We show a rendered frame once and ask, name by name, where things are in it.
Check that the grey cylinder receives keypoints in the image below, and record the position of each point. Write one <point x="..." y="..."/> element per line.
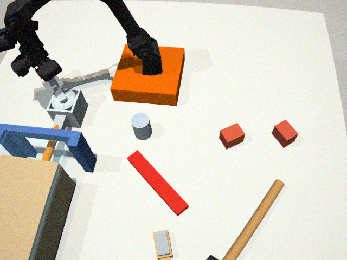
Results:
<point x="141" y="126"/>

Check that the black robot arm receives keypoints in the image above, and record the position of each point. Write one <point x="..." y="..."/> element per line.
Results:
<point x="19" y="27"/>

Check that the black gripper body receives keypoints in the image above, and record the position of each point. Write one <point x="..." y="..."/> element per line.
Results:
<point x="47" y="68"/>

